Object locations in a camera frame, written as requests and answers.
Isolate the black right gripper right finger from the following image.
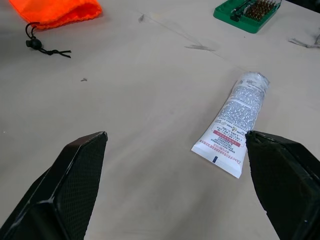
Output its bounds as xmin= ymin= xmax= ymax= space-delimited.
xmin=244 ymin=130 xmax=320 ymax=240

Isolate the black drawstring cord with toggle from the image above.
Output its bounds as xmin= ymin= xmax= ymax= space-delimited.
xmin=24 ymin=21 xmax=72 ymax=59

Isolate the green screwdriver bit set case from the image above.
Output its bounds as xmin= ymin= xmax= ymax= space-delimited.
xmin=213 ymin=0 xmax=283 ymax=34

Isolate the orange drawstring bag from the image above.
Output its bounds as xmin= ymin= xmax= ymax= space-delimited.
xmin=9 ymin=0 xmax=103 ymax=31

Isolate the white printed cream tube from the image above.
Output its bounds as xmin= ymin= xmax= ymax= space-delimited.
xmin=190 ymin=71 xmax=271 ymax=179

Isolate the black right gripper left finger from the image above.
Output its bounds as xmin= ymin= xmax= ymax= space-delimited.
xmin=0 ymin=131 xmax=109 ymax=240

